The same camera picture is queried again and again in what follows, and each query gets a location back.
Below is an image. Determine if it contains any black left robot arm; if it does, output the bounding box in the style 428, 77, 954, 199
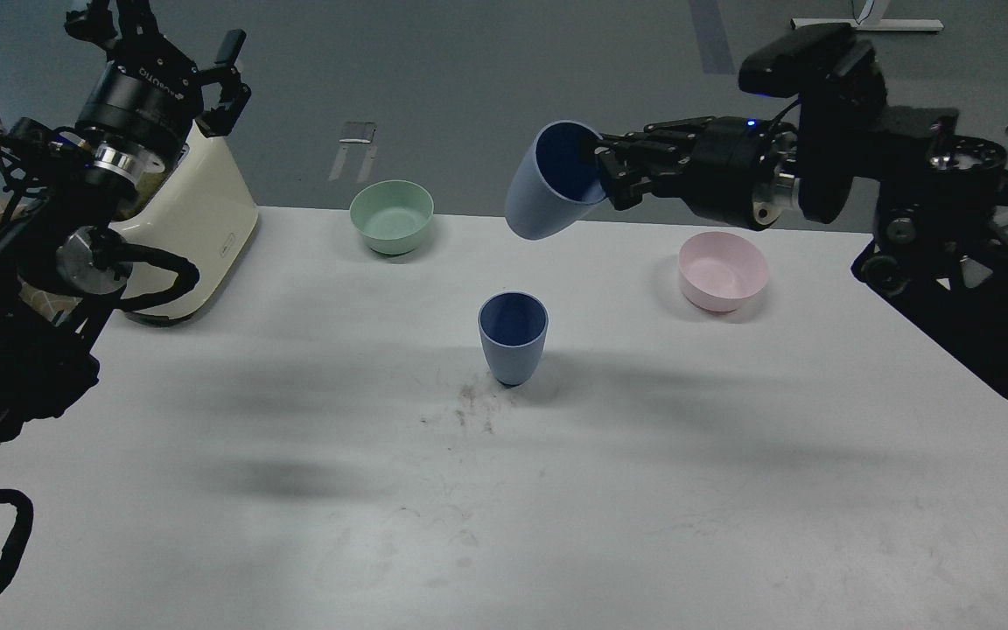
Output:
0, 1, 251, 595

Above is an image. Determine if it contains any pink bowl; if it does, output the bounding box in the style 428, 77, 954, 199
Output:
677, 231, 771, 312

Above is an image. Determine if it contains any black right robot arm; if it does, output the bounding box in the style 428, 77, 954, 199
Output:
576, 107, 1008, 402

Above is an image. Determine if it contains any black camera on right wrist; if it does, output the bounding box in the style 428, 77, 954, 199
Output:
738, 24, 887, 224

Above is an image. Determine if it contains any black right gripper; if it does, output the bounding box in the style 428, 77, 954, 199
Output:
596, 116, 801, 231

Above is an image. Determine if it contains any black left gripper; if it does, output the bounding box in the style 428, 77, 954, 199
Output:
64, 1, 251, 158

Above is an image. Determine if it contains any white stand foot background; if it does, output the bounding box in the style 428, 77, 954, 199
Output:
789, 1, 944, 33

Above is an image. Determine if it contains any light blue cup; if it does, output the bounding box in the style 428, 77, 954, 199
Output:
504, 120, 607, 241

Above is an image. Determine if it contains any green bowl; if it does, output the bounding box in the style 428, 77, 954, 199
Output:
348, 180, 435, 256

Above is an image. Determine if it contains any cream white toaster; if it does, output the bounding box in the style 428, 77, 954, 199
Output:
112, 125, 259, 326

